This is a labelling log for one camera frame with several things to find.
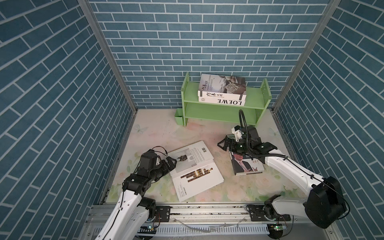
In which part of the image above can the Chinese book with man portrait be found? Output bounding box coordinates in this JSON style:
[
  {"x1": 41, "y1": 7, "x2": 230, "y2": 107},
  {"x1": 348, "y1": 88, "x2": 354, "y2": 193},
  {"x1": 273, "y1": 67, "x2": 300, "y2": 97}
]
[{"x1": 229, "y1": 152, "x2": 265, "y2": 176}]

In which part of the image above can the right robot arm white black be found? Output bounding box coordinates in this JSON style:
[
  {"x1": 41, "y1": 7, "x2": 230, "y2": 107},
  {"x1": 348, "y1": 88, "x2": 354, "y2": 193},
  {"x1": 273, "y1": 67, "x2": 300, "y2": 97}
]
[{"x1": 218, "y1": 126, "x2": 350, "y2": 229}]

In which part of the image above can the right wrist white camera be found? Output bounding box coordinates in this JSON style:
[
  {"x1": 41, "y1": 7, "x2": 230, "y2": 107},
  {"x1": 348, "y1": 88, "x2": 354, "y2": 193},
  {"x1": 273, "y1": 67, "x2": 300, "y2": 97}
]
[{"x1": 232, "y1": 126, "x2": 243, "y2": 142}]

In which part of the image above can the white magazine with handbag photo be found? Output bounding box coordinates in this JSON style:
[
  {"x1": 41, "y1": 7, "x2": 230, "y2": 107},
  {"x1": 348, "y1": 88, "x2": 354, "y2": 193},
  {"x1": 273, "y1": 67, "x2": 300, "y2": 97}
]
[{"x1": 169, "y1": 141, "x2": 214, "y2": 176}]

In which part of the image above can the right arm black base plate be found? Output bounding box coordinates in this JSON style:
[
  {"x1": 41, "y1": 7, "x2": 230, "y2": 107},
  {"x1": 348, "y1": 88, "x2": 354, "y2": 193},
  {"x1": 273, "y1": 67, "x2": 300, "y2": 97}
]
[{"x1": 246, "y1": 204, "x2": 292, "y2": 222}]

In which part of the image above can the circuit board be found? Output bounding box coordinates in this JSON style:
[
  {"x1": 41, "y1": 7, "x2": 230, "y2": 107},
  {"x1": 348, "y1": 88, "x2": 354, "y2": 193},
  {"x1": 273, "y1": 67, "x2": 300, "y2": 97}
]
[
  {"x1": 137, "y1": 226, "x2": 158, "y2": 237},
  {"x1": 267, "y1": 224, "x2": 286, "y2": 235}
]

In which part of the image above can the white booklet with brown bars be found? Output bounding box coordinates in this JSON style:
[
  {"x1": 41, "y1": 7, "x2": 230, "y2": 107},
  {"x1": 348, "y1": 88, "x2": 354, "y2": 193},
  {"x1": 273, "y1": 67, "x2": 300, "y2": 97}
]
[{"x1": 171, "y1": 161, "x2": 224, "y2": 202}]

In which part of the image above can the white slotted cable duct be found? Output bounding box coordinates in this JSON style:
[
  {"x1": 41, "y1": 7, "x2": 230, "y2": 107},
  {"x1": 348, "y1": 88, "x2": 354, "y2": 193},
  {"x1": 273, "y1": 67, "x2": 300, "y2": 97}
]
[{"x1": 93, "y1": 224, "x2": 270, "y2": 237}]

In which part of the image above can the green two-tier shelf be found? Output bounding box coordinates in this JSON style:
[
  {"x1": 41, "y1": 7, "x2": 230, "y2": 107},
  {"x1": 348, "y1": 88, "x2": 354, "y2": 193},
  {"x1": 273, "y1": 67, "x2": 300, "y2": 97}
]
[{"x1": 175, "y1": 72, "x2": 272, "y2": 127}]

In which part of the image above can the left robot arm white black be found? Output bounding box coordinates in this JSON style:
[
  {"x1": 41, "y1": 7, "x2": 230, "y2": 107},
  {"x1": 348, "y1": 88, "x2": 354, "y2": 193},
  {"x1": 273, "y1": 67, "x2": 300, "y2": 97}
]
[{"x1": 96, "y1": 149, "x2": 178, "y2": 240}]

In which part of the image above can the white Loewe Foundation book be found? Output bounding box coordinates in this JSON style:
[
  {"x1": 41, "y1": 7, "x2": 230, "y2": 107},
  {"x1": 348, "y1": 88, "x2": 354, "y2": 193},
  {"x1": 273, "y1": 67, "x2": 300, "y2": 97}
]
[{"x1": 198, "y1": 91, "x2": 247, "y2": 106}]

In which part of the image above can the right circuit board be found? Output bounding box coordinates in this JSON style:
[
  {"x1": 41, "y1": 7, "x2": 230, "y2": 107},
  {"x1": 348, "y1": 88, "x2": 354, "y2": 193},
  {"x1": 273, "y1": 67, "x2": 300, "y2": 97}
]
[{"x1": 267, "y1": 224, "x2": 286, "y2": 235}]

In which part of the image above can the white-backed heritage culture book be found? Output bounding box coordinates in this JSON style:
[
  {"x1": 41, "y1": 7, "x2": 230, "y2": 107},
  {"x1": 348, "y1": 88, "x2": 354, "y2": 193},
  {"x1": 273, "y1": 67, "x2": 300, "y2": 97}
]
[{"x1": 198, "y1": 74, "x2": 247, "y2": 100}]

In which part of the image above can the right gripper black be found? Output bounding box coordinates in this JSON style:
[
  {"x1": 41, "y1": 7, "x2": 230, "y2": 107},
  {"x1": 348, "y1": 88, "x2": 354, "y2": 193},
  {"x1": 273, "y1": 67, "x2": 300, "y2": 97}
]
[{"x1": 217, "y1": 136, "x2": 252, "y2": 155}]

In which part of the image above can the aluminium front rail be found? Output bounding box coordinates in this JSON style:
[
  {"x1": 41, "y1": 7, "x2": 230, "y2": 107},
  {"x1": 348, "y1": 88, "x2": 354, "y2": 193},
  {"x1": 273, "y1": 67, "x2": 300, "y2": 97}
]
[{"x1": 85, "y1": 202, "x2": 337, "y2": 225}]

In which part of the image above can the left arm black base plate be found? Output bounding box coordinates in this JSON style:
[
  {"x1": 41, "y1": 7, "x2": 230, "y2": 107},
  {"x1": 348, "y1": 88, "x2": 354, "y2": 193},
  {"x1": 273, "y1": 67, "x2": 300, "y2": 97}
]
[{"x1": 128, "y1": 205, "x2": 171, "y2": 223}]

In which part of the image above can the left circuit board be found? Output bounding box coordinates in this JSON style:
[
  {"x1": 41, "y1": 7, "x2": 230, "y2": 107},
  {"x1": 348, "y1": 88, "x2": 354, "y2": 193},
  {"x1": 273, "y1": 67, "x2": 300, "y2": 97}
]
[{"x1": 137, "y1": 226, "x2": 158, "y2": 237}]

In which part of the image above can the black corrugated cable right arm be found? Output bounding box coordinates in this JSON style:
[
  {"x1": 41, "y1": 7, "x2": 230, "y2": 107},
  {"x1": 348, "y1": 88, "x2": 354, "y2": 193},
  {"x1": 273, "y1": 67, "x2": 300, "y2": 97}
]
[{"x1": 238, "y1": 109, "x2": 289, "y2": 160}]

